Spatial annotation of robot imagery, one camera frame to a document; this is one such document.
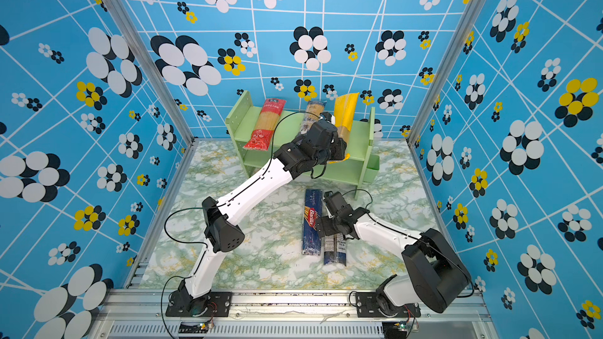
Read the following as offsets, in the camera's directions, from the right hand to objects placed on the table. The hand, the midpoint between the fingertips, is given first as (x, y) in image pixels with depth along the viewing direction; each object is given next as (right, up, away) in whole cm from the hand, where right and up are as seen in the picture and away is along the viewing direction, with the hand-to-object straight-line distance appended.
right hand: (331, 222), depth 89 cm
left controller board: (-44, -27, -18) cm, 55 cm away
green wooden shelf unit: (+7, +20, +6) cm, 22 cm away
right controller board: (+17, -27, -19) cm, 38 cm away
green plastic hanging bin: (+17, +20, +6) cm, 27 cm away
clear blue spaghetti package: (0, -8, -7) cm, 10 cm away
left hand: (+4, +30, -13) cm, 33 cm away
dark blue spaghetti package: (-7, +6, +5) cm, 10 cm away
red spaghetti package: (-24, +37, -5) cm, 45 cm away
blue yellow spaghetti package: (-7, +44, +1) cm, 44 cm away
